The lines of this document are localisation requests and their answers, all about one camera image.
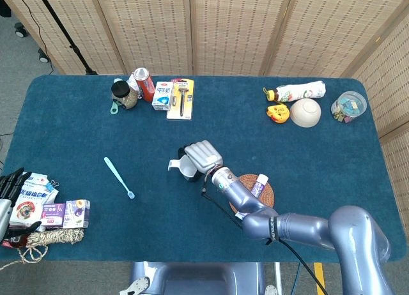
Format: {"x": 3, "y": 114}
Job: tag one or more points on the black tripod stand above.
{"x": 60, "y": 30}

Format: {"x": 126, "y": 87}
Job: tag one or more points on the purple white toothpaste tube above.
{"x": 260, "y": 184}

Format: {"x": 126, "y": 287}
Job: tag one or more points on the crumpled white wrapper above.
{"x": 131, "y": 82}

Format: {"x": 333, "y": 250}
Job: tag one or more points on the light blue toothbrush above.
{"x": 116, "y": 175}

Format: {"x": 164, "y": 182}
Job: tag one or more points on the purple white drink carton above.
{"x": 76, "y": 213}

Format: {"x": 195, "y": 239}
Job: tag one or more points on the yellow tape measure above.
{"x": 278, "y": 113}

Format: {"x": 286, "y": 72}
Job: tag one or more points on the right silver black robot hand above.
{"x": 204, "y": 154}

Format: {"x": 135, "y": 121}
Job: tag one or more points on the black background object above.
{"x": 4, "y": 7}

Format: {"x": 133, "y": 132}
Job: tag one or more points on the green bottle opener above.
{"x": 113, "y": 110}

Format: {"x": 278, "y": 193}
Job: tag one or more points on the red drink can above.
{"x": 146, "y": 86}

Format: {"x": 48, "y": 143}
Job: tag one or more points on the blue binder clip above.
{"x": 49, "y": 187}

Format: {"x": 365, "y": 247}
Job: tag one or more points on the drink bottle with yellow cap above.
{"x": 300, "y": 90}

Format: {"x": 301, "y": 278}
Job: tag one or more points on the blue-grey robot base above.
{"x": 198, "y": 279}

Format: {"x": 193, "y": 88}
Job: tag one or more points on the round woven rattan coaster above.
{"x": 266, "y": 196}

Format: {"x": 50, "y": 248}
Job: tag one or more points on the razor in yellow package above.
{"x": 188, "y": 110}

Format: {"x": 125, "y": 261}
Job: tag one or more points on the white printed snack bag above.
{"x": 32, "y": 202}

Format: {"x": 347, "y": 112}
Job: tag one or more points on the black caster wheel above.
{"x": 20, "y": 30}
{"x": 43, "y": 56}

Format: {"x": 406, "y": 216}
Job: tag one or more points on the clear tub of clips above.
{"x": 348, "y": 106}

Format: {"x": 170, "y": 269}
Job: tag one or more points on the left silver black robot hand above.
{"x": 12, "y": 183}

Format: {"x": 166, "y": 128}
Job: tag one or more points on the bamboo folding screen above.
{"x": 390, "y": 84}
{"x": 223, "y": 30}

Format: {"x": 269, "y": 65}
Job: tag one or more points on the blue carpet table mat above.
{"x": 191, "y": 132}

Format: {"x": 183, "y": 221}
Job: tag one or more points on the beige upturned bowl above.
{"x": 305, "y": 113}

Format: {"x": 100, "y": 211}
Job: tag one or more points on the glass jar with black lid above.
{"x": 126, "y": 98}

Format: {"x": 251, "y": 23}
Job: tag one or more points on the white blue milk carton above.
{"x": 162, "y": 97}

